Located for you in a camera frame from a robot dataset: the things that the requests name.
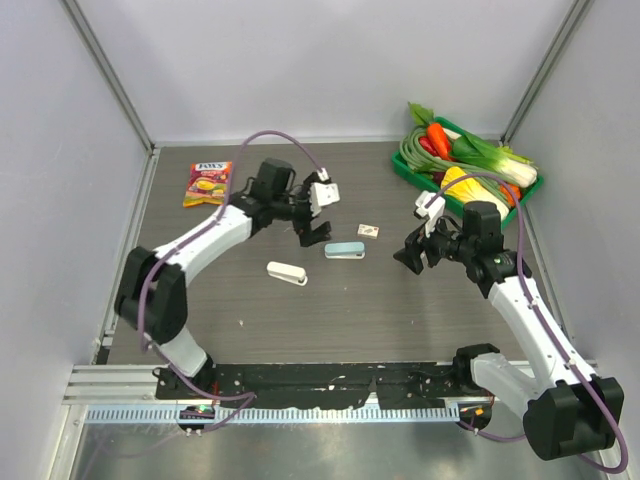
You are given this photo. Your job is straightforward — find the blue white stapler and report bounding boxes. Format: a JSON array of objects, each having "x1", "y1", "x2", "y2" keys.
[{"x1": 324, "y1": 241, "x2": 366, "y2": 260}]

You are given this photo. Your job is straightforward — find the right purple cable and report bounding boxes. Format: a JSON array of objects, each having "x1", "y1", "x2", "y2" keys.
[{"x1": 426, "y1": 172, "x2": 630, "y2": 474}]

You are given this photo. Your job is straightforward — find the napa cabbage toy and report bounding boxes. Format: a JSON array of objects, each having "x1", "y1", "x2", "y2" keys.
[{"x1": 441, "y1": 167, "x2": 509, "y2": 220}]

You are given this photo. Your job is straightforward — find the orange carrot toy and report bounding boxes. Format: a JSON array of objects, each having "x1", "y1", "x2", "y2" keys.
[{"x1": 426, "y1": 123, "x2": 451, "y2": 161}]

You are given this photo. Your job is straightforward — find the white staple box sleeve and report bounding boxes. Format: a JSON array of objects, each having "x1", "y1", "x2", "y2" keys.
[{"x1": 357, "y1": 224, "x2": 379, "y2": 239}]

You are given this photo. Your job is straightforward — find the red pepper toy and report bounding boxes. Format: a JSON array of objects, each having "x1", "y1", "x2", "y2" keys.
[{"x1": 418, "y1": 136, "x2": 439, "y2": 158}]

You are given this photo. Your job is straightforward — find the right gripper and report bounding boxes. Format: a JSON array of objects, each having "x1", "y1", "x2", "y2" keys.
[{"x1": 395, "y1": 210, "x2": 476, "y2": 274}]

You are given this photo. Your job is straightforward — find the purple cable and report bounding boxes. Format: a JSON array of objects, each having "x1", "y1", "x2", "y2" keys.
[
  {"x1": 426, "y1": 172, "x2": 630, "y2": 474},
  {"x1": 139, "y1": 129, "x2": 332, "y2": 436}
]

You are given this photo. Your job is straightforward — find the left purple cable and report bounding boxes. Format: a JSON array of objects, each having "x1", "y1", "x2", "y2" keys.
[{"x1": 139, "y1": 129, "x2": 332, "y2": 436}]

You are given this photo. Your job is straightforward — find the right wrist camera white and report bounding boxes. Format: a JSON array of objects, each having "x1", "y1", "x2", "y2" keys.
[{"x1": 414, "y1": 191, "x2": 446, "y2": 238}]

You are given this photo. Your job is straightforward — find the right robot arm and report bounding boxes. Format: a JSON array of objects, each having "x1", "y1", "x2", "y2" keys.
[{"x1": 393, "y1": 192, "x2": 624, "y2": 460}]

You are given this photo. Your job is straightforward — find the small orange tomato toy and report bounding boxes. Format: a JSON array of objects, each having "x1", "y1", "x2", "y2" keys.
[{"x1": 500, "y1": 183, "x2": 522, "y2": 208}]

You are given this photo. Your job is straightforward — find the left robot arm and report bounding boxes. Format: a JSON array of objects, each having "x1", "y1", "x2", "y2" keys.
[{"x1": 114, "y1": 159, "x2": 340, "y2": 399}]

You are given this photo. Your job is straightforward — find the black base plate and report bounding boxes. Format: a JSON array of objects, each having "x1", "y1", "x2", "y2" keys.
[{"x1": 152, "y1": 360, "x2": 514, "y2": 412}]

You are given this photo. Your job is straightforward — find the purple onion toy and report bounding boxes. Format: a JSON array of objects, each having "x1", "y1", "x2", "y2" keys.
[{"x1": 431, "y1": 172, "x2": 445, "y2": 185}]

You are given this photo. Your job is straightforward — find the candy bag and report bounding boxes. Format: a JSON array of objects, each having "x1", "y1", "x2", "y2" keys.
[{"x1": 182, "y1": 162, "x2": 232, "y2": 208}]

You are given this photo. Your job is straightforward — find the green long beans bundle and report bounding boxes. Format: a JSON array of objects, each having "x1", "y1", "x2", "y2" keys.
[{"x1": 395, "y1": 126, "x2": 509, "y2": 191}]

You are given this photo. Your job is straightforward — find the green plastic tray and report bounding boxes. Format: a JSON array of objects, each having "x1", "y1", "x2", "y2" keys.
[{"x1": 391, "y1": 117, "x2": 544, "y2": 204}]

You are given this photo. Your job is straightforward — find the bok choy toy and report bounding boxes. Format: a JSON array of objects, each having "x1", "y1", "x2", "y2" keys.
[{"x1": 451, "y1": 132, "x2": 538, "y2": 188}]

